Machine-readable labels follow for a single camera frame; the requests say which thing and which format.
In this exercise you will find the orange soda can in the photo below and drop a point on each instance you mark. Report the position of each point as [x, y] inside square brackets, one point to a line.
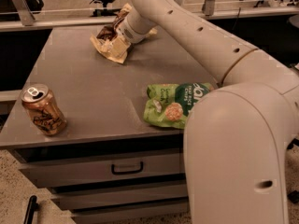
[40, 104]

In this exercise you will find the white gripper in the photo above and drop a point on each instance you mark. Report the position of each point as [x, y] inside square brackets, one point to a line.
[132, 34]

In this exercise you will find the black handle bottom left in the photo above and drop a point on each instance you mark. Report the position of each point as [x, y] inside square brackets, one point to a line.
[30, 210]

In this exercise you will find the grey drawer cabinet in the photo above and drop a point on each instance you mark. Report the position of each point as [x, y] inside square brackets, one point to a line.
[103, 103]

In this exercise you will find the black drawer handle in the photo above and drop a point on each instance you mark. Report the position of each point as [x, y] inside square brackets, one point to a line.
[127, 169]

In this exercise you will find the brown chip bag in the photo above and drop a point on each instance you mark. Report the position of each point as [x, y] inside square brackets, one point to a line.
[102, 41]

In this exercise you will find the green rice chips bag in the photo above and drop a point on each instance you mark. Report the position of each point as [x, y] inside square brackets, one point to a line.
[169, 105]

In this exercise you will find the black chair top left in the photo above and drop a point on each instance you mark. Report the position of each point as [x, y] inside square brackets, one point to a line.
[7, 7]

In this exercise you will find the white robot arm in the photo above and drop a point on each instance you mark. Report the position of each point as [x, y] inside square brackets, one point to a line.
[235, 138]

